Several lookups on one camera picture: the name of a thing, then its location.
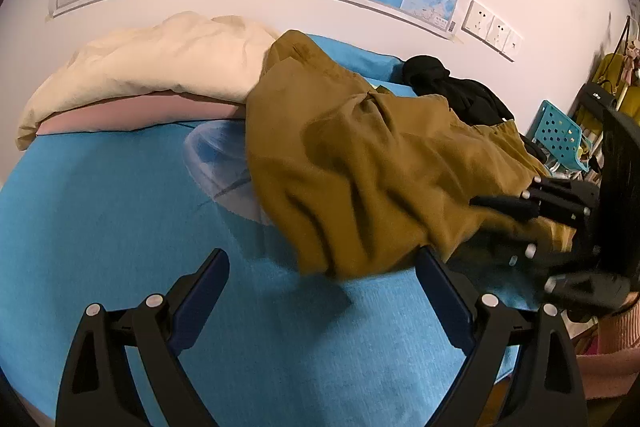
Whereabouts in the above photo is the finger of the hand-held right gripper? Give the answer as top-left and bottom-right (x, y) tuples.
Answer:
(507, 242), (632, 316)
(470, 177), (601, 226)

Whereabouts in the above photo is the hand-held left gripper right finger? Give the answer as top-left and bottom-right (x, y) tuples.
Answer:
(415, 247), (588, 427)

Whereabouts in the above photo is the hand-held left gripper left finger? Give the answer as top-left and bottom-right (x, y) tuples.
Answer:
(55, 248), (231, 427)

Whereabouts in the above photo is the olive brown garment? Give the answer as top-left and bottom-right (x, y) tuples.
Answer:
(245, 30), (576, 280)

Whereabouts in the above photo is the person's right forearm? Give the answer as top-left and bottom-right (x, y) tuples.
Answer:
(575, 292), (640, 402)

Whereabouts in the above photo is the teal perforated plastic chair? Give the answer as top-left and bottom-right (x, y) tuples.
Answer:
(531, 101), (592, 174)

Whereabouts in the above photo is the blue bed sheet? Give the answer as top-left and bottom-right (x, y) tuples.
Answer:
(0, 34), (546, 427)

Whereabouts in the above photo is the yellow hanging garment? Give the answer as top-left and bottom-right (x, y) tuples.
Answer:
(592, 51), (640, 132)

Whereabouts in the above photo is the clear plastic bag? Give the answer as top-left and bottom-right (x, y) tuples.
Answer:
(182, 122), (274, 226)

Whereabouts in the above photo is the black garment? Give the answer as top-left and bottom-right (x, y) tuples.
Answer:
(402, 55), (548, 158)

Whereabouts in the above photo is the pink pillow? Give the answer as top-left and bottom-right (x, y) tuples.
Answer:
(37, 94), (249, 138)

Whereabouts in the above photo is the cream duvet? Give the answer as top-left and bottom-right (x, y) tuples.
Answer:
(17, 11), (281, 151)

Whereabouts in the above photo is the white wall socket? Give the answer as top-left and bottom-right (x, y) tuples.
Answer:
(501, 29), (524, 62)
(462, 0), (496, 40)
(485, 14), (512, 50)

